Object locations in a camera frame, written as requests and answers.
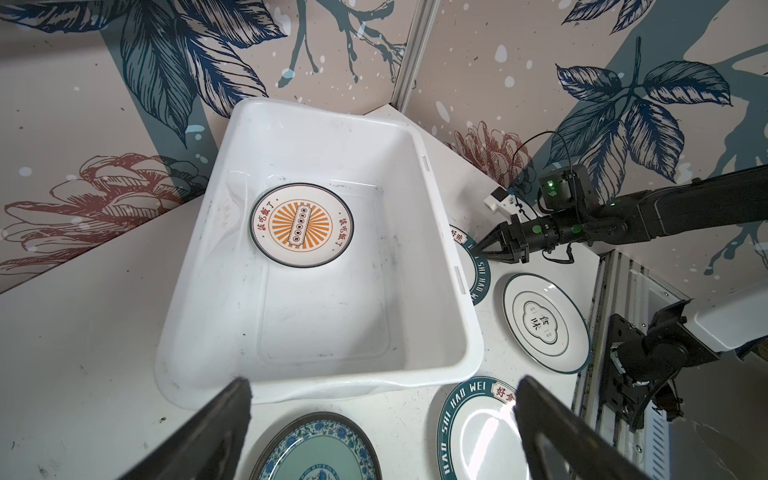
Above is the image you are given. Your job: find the white plastic bin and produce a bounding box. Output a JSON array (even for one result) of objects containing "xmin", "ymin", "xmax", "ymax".
[{"xmin": 155, "ymin": 99, "xmax": 484, "ymax": 409}]

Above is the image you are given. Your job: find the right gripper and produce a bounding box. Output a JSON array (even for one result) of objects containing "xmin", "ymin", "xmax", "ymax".
[{"xmin": 475, "ymin": 215, "xmax": 579, "ymax": 264}]

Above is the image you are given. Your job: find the green rim plate front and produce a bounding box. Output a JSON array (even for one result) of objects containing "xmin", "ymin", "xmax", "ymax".
[{"xmin": 436, "ymin": 376, "xmax": 531, "ymax": 480}]

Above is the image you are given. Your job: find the green rim plate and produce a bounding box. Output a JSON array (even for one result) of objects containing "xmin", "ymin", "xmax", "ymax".
[
  {"xmin": 436, "ymin": 376, "xmax": 531, "ymax": 480},
  {"xmin": 450, "ymin": 225, "xmax": 491, "ymax": 306}
]

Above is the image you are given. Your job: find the white plate thin green ring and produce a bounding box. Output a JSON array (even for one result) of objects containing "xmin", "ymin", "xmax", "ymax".
[{"xmin": 502, "ymin": 272, "xmax": 592, "ymax": 375}]

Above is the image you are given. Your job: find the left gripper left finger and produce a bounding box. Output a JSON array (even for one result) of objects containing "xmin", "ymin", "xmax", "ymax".
[{"xmin": 122, "ymin": 377, "xmax": 252, "ymax": 479}]

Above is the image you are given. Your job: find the orange sunburst plate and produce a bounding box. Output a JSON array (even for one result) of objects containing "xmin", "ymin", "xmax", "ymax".
[{"xmin": 250, "ymin": 182, "xmax": 355, "ymax": 269}]

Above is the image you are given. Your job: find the teal patterned small plate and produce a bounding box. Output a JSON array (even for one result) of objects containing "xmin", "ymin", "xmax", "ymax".
[{"xmin": 250, "ymin": 412, "xmax": 383, "ymax": 480}]

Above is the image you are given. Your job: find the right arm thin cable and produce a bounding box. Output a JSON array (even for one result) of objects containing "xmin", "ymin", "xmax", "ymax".
[{"xmin": 509, "ymin": 130, "xmax": 577, "ymax": 208}]

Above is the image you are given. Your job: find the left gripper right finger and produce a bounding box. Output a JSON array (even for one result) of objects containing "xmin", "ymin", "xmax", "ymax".
[{"xmin": 514, "ymin": 376, "xmax": 647, "ymax": 480}]

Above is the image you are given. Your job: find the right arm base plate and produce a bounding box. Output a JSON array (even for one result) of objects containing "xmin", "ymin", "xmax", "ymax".
[{"xmin": 599, "ymin": 313, "xmax": 685, "ymax": 433}]

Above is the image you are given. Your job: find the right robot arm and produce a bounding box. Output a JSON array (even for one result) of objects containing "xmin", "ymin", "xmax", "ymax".
[{"xmin": 471, "ymin": 165, "xmax": 767, "ymax": 382}]

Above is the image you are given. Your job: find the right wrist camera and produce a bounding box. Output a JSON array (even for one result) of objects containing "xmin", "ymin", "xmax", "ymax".
[{"xmin": 482, "ymin": 164, "xmax": 601, "ymax": 214}]

